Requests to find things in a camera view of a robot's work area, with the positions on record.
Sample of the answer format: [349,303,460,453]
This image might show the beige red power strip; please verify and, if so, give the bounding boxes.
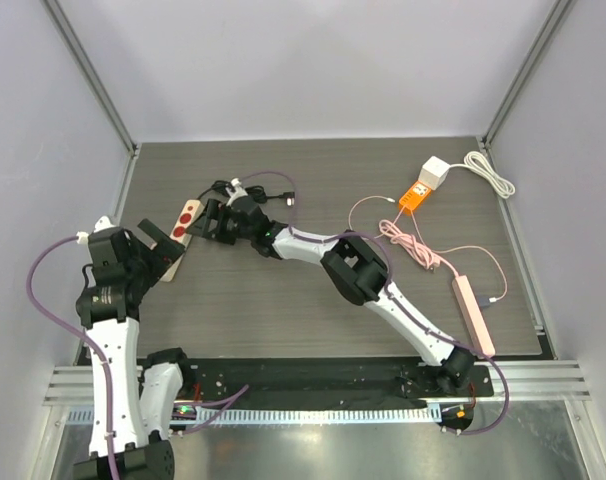
[160,199,204,283]

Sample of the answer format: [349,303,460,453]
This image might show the right aluminium frame post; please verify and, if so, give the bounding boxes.
[478,0,575,151]

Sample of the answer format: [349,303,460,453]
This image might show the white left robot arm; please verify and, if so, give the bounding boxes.
[73,217,195,479]

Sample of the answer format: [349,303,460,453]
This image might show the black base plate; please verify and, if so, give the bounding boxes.
[179,356,494,400]

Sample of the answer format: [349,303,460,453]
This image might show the aluminium frame post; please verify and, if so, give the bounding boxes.
[41,0,137,157]
[478,0,575,151]

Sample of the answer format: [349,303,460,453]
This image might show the pink power strip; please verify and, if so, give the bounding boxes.
[452,275,496,357]

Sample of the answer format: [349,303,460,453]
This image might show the aluminium front rail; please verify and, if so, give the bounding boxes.
[42,359,593,407]

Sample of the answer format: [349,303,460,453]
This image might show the orange power adapter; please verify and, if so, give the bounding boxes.
[398,180,432,215]

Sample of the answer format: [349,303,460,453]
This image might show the left aluminium frame post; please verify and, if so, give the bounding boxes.
[41,0,137,157]

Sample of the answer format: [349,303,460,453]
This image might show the white coiled cable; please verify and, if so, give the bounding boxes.
[447,151,517,200]

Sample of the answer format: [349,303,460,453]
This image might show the black power strip cable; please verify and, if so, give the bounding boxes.
[194,180,296,206]

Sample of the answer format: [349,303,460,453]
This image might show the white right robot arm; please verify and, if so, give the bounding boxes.
[187,196,475,396]

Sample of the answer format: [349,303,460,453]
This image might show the pink coiled cable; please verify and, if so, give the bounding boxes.
[347,195,508,304]

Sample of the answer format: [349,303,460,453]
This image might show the white slotted cable duct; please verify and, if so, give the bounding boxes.
[66,404,442,428]

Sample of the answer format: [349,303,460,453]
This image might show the white cube socket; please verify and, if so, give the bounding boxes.
[418,156,451,191]

